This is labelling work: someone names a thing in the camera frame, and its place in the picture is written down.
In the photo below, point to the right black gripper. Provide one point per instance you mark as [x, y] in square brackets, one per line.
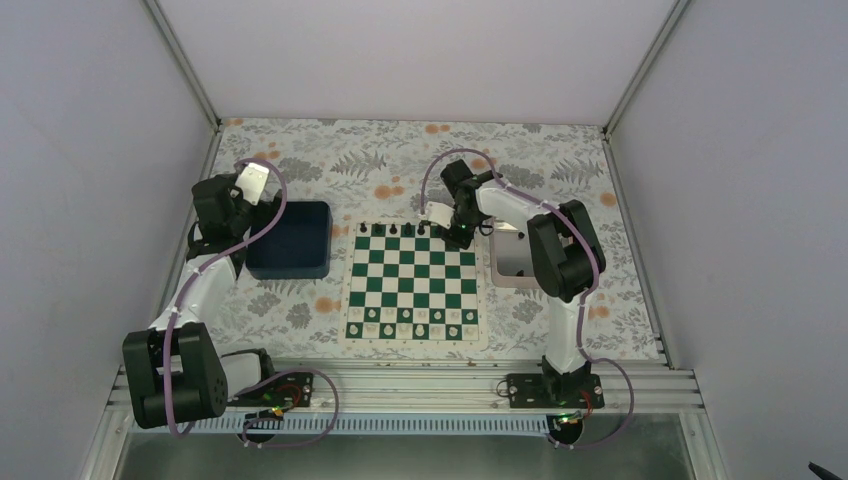
[464, 241]

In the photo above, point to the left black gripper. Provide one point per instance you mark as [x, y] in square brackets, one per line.
[264, 216]

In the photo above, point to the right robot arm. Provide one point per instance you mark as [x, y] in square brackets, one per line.
[565, 255]

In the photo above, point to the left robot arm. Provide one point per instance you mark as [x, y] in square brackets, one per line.
[175, 374]

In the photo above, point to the dark blue plastic bin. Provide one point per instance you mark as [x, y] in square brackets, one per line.
[297, 247]

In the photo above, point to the green white chessboard mat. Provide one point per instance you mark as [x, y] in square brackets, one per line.
[398, 280]

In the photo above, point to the floral patterned table mat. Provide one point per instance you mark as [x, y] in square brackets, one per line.
[383, 169]

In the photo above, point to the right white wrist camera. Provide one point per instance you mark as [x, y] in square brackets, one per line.
[436, 213]

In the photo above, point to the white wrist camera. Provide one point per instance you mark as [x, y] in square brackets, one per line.
[252, 181]
[436, 213]

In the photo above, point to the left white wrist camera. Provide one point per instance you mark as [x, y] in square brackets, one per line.
[252, 181]

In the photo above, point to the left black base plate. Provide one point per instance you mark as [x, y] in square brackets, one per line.
[291, 390]

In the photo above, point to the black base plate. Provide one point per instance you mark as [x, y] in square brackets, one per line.
[536, 391]
[291, 390]

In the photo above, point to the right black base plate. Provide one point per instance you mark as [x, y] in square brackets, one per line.
[536, 391]

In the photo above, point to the aluminium rail frame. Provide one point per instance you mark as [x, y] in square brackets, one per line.
[367, 386]

